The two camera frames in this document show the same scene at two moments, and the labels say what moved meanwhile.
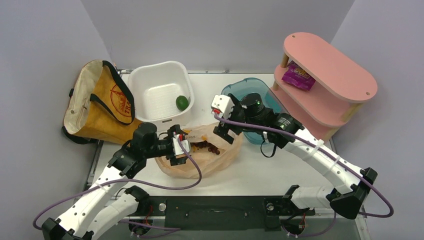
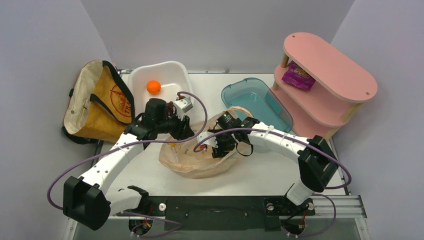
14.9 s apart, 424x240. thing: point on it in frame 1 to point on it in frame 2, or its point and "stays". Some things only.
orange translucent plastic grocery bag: x=211 y=152 stays
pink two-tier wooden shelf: x=319 y=86 stays
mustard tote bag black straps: x=100 y=106 stays
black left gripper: x=175 y=129 to x=183 y=130
